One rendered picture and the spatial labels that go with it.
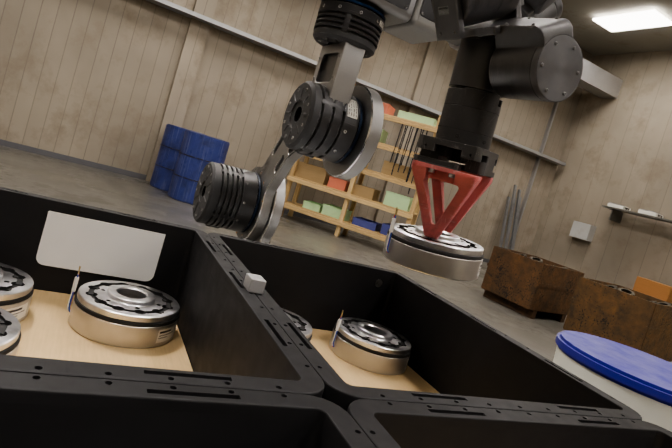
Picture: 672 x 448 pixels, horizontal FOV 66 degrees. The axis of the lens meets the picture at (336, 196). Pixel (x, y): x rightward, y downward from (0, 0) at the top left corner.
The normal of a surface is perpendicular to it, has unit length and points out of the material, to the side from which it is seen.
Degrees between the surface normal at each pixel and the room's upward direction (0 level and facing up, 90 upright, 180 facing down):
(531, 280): 90
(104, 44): 90
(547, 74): 92
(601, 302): 90
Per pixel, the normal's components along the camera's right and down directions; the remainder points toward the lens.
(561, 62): 0.44, 0.22
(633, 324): -0.76, -0.19
